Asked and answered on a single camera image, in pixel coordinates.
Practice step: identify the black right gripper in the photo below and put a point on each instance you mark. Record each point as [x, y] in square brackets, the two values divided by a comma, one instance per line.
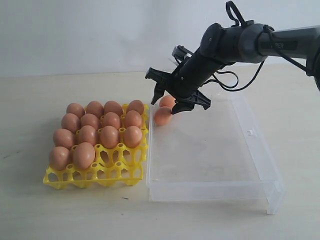
[183, 83]

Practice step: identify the brown egg slot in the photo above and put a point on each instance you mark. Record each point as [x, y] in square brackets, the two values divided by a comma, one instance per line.
[136, 105]
[95, 108]
[76, 109]
[114, 107]

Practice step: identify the brown egg column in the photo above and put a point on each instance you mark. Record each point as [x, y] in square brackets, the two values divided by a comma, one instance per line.
[90, 120]

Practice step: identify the brown egg mid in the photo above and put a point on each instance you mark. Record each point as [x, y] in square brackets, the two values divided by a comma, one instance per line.
[88, 134]

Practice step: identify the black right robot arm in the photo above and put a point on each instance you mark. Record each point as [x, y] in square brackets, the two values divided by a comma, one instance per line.
[221, 47]

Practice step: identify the clear plastic bin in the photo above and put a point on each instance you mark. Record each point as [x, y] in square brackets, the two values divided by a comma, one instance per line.
[214, 154]

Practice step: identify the yellow plastic egg tray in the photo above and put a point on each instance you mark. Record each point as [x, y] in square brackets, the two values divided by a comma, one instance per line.
[111, 166]

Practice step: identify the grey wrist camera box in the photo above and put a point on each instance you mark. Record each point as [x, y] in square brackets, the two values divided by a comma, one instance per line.
[180, 52]

